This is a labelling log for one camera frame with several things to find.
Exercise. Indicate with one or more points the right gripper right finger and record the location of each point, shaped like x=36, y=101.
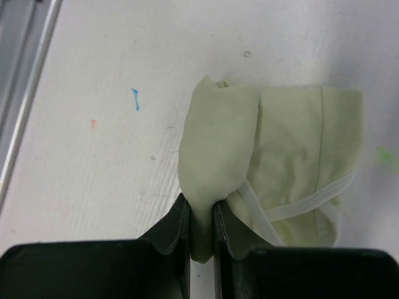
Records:
x=246, y=266

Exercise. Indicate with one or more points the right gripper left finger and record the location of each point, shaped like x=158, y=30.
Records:
x=155, y=265

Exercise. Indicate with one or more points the pale green underwear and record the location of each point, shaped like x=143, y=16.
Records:
x=279, y=157

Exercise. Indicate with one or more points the aluminium mounting rail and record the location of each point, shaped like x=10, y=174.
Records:
x=26, y=31

